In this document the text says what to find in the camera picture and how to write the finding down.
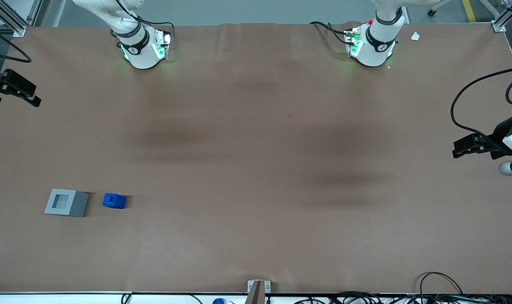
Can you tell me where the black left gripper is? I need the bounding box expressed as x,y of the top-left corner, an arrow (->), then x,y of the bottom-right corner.
452,115 -> 512,161

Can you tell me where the blue plastic part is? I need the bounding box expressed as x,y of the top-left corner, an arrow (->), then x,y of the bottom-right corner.
102,193 -> 127,210

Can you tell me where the gray square base block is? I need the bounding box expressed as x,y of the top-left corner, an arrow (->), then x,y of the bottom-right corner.
44,189 -> 90,218

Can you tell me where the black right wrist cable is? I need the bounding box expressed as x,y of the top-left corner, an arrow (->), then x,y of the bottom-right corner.
0,24 -> 33,64

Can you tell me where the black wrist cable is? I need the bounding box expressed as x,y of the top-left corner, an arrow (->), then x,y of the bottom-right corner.
0,24 -> 33,64
450,65 -> 512,146

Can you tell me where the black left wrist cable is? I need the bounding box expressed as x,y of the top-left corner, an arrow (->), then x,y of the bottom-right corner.
450,65 -> 512,146

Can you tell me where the aluminium frame post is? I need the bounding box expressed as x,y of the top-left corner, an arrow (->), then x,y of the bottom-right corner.
492,0 -> 512,33
0,0 -> 27,38

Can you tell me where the black looped cable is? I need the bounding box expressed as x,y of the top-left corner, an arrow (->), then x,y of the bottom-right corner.
418,271 -> 464,295

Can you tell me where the black left base cable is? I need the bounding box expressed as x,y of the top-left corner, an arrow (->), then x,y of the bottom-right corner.
309,21 -> 356,46

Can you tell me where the tangled black cable bundle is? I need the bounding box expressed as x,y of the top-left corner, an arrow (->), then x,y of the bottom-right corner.
293,290 -> 512,304

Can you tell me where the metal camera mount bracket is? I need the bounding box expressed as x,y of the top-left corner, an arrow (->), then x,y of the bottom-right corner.
244,280 -> 272,304

